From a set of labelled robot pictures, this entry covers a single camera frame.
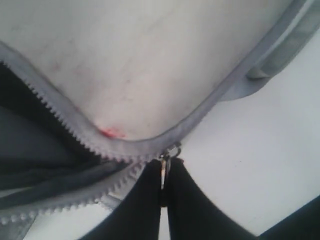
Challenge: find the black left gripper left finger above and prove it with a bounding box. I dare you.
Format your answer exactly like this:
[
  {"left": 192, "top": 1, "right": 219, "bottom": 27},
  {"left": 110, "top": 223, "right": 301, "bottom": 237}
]
[{"left": 82, "top": 160, "right": 162, "bottom": 240}]

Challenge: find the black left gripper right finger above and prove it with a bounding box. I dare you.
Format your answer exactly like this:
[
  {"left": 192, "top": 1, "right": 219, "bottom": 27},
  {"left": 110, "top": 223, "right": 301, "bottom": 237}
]
[{"left": 166, "top": 158, "right": 257, "bottom": 240}]

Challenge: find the white canvas backpack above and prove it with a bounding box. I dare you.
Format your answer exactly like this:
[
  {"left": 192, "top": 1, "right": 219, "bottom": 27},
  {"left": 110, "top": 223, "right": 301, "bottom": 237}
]
[{"left": 0, "top": 0, "right": 320, "bottom": 240}]

